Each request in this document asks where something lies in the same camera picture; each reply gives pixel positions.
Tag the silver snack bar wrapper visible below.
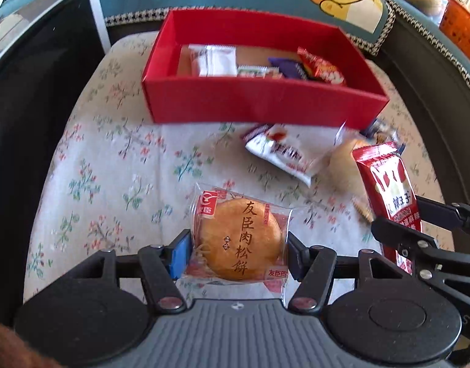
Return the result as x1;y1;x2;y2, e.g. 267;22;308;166
188;44;237;77

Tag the small white green snack packet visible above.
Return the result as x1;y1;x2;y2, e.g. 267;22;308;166
237;65;283;79

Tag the floral seat cushion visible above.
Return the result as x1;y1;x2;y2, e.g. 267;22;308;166
23;30;455;303

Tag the round meat floss cake packet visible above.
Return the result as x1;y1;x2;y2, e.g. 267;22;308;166
178;183;292;303

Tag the white red snack packet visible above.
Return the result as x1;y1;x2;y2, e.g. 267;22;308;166
242;124;346;186

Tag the blue wafer biscuit packet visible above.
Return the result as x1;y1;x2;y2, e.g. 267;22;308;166
268;57;308;81

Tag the red chips packet in box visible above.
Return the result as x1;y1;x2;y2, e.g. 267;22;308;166
297;48;346;86

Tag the red cardboard box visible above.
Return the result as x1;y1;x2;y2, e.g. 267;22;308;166
142;8;389;130

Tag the red spicy strip packet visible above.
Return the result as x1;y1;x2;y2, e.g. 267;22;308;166
351;141;424;275

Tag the steamed egg cake packet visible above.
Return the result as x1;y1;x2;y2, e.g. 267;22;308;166
327;119;406;223

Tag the orange plastic basket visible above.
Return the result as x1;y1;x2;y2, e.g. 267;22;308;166
440;0;470;59

